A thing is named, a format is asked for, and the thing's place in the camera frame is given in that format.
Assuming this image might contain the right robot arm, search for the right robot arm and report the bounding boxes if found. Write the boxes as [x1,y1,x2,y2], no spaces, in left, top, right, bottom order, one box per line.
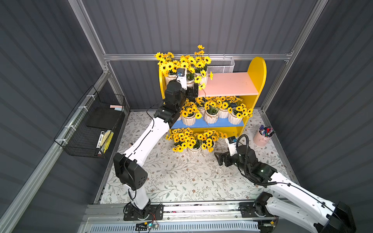
[214,135,356,233]

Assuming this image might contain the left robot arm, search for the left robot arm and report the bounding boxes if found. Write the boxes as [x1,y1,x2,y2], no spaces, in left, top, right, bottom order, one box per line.
[113,80,198,221]

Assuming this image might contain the yellow wooden shelf unit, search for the yellow wooden shelf unit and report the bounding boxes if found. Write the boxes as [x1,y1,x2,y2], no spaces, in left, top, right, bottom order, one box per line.
[159,57,267,137]

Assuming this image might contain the white mesh desk tray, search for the white mesh desk tray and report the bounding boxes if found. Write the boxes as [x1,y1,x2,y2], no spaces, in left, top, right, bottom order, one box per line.
[207,56,235,74]

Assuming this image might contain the pink bucket with pens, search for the pink bucket with pens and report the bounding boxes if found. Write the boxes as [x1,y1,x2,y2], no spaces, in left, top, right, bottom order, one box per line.
[254,125,275,147]

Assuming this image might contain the floral patterned table mat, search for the floral patterned table mat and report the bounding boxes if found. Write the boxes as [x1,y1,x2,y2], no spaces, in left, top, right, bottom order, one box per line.
[99,109,298,204]

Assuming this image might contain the pink sticky notes pad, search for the pink sticky notes pad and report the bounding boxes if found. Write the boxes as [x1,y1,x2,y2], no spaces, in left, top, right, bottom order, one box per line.
[110,105,123,111]

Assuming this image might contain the yellow item in basket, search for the yellow item in basket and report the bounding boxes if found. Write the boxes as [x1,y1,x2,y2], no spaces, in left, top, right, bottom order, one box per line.
[99,130,114,155]

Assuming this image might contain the white marker in basket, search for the white marker in basket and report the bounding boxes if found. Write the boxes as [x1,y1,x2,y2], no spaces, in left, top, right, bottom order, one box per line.
[96,131,105,149]

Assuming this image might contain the green circuit board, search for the green circuit board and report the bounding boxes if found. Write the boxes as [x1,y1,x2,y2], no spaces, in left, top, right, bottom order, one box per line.
[135,222,159,233]

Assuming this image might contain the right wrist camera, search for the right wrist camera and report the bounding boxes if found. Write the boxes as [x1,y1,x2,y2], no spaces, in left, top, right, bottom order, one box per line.
[225,136,237,156]

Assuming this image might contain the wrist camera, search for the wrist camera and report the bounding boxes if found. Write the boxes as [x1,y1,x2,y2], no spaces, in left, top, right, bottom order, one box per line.
[225,136,237,156]
[176,68,187,90]

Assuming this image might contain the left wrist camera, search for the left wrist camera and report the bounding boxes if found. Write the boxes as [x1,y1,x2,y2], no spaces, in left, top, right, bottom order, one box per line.
[176,68,187,90]

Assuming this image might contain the black wire wall basket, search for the black wire wall basket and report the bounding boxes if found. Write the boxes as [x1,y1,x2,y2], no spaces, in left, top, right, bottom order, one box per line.
[54,87,126,158]

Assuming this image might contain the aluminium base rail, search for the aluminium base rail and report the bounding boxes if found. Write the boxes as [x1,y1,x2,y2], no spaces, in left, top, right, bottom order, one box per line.
[77,198,331,233]

